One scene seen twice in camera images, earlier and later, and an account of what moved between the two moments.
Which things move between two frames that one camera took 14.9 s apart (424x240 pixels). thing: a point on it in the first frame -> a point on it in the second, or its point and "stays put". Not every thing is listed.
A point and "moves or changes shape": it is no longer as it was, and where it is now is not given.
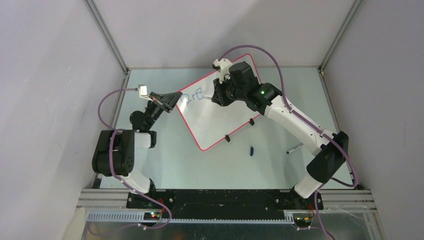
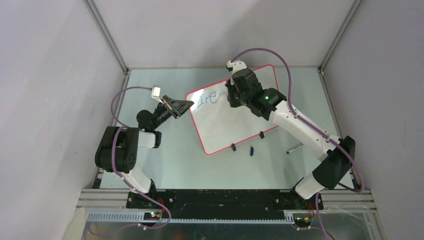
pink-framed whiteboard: x=208 y=124 moves or changes shape
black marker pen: x=290 y=150 stays put
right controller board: x=302 y=222 stays put
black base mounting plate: x=222 y=202 stays put
